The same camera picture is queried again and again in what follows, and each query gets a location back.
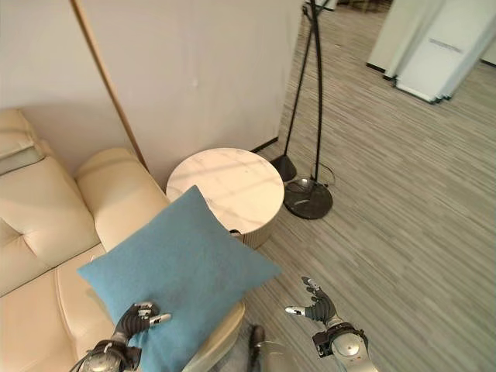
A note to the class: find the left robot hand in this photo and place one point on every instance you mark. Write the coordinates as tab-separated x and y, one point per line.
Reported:
133	317

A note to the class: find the wooden wall trim strip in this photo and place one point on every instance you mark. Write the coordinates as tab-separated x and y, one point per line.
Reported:
110	81

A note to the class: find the round white marble side table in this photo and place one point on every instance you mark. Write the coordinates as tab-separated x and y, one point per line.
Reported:
226	193

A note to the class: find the blue square cushion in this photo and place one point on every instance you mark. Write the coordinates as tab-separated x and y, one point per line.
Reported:
182	271

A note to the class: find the white folded partition panels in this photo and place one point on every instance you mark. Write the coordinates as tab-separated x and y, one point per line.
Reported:
438	46

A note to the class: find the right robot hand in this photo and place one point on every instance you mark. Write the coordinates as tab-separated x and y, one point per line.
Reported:
321	307

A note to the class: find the cream leather sofa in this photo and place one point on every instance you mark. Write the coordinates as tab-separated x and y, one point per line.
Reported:
58	248

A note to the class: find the black floor lamp round base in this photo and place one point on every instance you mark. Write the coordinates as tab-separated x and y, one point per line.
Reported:
315	155

